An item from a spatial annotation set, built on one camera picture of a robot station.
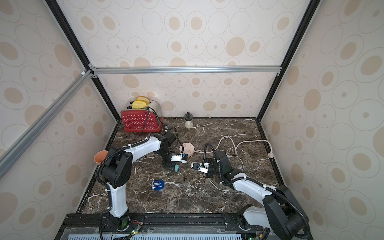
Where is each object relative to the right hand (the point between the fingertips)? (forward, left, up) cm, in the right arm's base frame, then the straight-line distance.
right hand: (198, 164), depth 84 cm
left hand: (+3, +14, -5) cm, 15 cm away
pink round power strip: (+15, +7, -7) cm, 18 cm away
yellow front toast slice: (+37, +42, +12) cm, 58 cm away
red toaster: (+30, +41, +4) cm, 50 cm away
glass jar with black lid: (+36, +9, +2) cm, 37 cm away
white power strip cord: (+15, -48, -11) cm, 51 cm away
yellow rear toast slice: (+44, +41, +12) cm, 62 cm away
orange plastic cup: (+3, +60, 0) cm, 60 cm away
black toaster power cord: (+34, +26, -7) cm, 43 cm away
